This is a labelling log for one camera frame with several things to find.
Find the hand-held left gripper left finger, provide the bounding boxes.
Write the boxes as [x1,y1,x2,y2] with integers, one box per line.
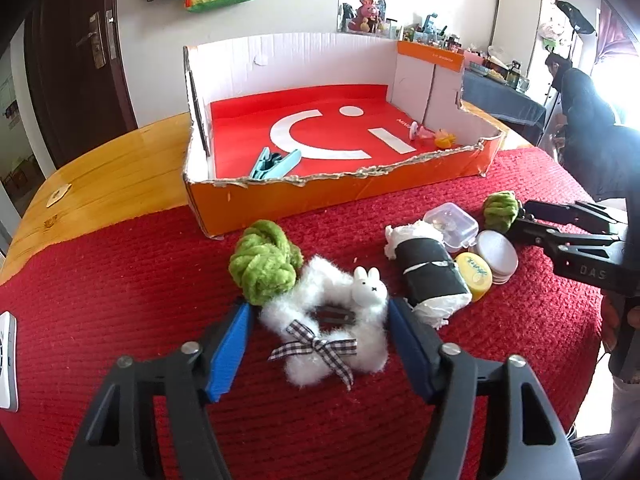
[62,300,256,480]

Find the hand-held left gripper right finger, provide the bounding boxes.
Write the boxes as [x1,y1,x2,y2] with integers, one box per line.
[387,297,581,480]

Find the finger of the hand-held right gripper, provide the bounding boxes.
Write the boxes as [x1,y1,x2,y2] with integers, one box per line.
[507,218,622,262]
[521,200,629,235]

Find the white fluffy bunny scrunchie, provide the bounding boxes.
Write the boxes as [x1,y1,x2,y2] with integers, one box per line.
[259,255,391,392]

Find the clear-rimmed white round case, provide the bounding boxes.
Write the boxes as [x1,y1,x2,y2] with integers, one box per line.
[475,230,518,277]

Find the green yarn knot ball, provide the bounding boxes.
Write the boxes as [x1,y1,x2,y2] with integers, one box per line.
[482,190,522,235]
[229,220,305,307]

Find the black and white sushi plush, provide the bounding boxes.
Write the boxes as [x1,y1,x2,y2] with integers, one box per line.
[384,221,473,331]

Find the orange and white cardboard box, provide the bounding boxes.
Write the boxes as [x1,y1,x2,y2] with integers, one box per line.
[182,30,503,238]

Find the yellow round tin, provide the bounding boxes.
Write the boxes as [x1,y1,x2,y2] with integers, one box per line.
[454,251,493,302]

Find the clear small plastic box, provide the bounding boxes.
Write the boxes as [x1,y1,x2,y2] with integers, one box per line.
[422,202,480,253]

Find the red knitted table mat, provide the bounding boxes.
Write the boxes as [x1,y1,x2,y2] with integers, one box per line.
[0,147,606,480]

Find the blue cloth covered table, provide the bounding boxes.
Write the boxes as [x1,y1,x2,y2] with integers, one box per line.
[460,67,548,146]

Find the light blue hair clip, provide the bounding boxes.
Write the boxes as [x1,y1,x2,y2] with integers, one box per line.
[250,147,303,181]

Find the white cabinet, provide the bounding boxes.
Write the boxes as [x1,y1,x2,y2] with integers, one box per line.
[490,0,543,61]

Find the white flat device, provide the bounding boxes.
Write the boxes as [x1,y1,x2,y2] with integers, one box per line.
[0,311,20,412]

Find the pink plush toy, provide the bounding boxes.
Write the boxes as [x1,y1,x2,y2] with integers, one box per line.
[348,0,386,33]

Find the dark wooden door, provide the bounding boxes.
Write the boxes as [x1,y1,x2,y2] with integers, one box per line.
[25,0,138,168]

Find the metal door handle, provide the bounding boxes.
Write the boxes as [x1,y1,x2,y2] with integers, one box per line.
[75,12,106,68]

